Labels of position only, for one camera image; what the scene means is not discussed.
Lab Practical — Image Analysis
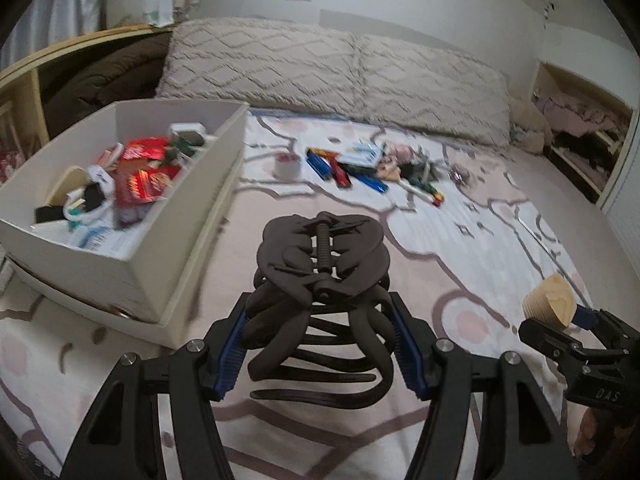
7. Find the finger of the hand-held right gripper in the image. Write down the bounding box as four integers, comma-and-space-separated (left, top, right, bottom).
574, 306, 640, 356
518, 317, 596, 378

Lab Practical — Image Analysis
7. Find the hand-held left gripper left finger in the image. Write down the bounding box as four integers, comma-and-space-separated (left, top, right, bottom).
60, 290, 251, 480

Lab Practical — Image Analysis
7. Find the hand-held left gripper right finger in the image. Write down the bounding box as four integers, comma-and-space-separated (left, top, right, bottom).
387, 291, 583, 480

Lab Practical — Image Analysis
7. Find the brown hair claw clip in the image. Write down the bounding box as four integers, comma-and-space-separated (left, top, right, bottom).
247, 212, 393, 411

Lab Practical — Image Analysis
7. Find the white storage box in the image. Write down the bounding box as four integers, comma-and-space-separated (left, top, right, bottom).
0, 100, 251, 326

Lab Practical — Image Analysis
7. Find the person's right hand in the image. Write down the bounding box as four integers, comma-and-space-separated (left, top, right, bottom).
575, 402, 608, 461

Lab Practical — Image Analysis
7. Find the white open cabinet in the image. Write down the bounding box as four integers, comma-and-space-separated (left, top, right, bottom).
530, 60, 640, 213

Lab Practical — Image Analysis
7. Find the white pen red tip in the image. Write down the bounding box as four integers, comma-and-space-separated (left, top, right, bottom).
400, 180, 445, 208

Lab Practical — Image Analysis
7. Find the red cigarette box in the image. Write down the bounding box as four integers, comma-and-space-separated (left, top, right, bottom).
125, 166, 182, 203

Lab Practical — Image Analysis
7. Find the small doll figure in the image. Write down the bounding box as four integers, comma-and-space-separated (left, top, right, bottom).
377, 144, 417, 182

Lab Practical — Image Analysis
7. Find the beige plush toy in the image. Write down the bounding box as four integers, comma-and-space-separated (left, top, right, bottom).
509, 97, 552, 155

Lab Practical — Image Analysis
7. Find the pink clothes pile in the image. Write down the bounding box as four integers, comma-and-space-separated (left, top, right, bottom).
535, 91, 626, 136

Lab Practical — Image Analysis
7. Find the white blue packet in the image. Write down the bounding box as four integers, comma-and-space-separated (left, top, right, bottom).
340, 141, 385, 167

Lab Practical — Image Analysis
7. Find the green clothespin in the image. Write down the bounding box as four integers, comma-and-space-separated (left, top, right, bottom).
164, 144, 193, 166

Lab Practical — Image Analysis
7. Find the red glove packet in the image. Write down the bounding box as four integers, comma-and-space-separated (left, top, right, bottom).
121, 137, 170, 162

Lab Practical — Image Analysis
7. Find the white charger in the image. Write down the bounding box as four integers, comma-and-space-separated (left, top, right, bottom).
169, 122, 207, 147

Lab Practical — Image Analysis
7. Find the rounded wooden block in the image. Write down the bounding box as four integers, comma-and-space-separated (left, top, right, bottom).
46, 164, 90, 207

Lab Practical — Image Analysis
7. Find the beige textured pillow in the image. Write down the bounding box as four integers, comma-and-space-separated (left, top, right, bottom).
350, 35, 513, 148
155, 17, 366, 121

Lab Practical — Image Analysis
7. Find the brown folded blanket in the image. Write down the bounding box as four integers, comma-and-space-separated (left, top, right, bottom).
40, 35, 173, 126

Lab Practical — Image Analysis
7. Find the wooden bedside shelf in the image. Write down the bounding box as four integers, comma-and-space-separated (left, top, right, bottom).
0, 25, 176, 176

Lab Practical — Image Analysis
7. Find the silver grey curtain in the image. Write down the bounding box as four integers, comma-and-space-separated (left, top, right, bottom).
10, 0, 108, 68

